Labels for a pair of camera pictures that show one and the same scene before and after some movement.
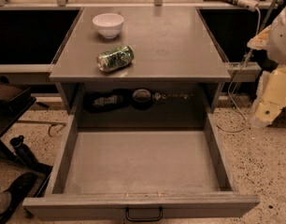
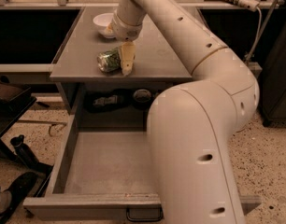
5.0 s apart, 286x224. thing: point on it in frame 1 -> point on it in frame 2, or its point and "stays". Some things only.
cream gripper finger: x=265 y=113 -> x=127 y=53
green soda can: x=115 y=59 stays
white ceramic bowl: x=108 y=24 stays
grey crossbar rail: x=21 y=67 stays
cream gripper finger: x=261 y=41 -> x=109 y=32
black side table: x=9 y=105 stays
